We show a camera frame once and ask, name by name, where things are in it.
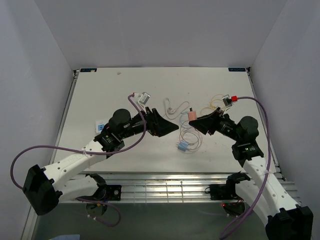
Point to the blue charger plug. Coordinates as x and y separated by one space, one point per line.
182 146

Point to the left blue corner label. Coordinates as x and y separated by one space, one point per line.
88 70

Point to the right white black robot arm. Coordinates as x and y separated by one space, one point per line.
281 215

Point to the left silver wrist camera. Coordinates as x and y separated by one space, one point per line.
143 98

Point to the blue corner label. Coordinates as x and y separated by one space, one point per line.
237 69
88 70

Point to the pink charger plug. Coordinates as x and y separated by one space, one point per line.
192 115

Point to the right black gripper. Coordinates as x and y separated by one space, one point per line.
209 122

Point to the right blue corner label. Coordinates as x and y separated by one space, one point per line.
237 69

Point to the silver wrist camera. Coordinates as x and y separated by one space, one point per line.
143 98
227 101

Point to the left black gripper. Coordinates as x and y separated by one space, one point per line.
157 126

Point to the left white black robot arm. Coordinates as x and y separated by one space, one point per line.
45 187

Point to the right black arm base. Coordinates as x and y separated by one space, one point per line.
226 191

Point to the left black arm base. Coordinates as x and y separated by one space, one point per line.
105 192

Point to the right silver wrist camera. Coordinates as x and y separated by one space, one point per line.
227 101

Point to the white colourful power strip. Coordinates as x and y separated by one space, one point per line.
99 125

